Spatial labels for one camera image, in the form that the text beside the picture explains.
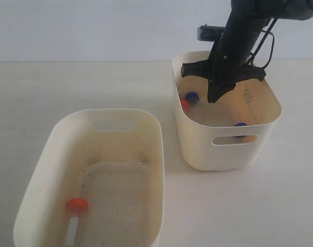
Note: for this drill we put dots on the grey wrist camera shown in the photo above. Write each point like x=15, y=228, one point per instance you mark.
x=209, y=33

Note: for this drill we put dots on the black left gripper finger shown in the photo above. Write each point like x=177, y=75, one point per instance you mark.
x=216, y=91

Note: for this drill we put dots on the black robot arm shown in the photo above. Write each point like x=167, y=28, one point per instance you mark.
x=237, y=43

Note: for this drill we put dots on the orange-capped clear tube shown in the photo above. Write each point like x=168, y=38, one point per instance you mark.
x=77, y=207

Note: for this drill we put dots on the cream plastic bin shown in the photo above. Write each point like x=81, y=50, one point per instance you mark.
x=207, y=132
x=114, y=159

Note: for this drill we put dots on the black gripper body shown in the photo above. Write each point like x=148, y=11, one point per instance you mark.
x=219, y=68

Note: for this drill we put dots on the blue-capped tube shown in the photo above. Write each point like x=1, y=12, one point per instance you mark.
x=240, y=124
x=192, y=98

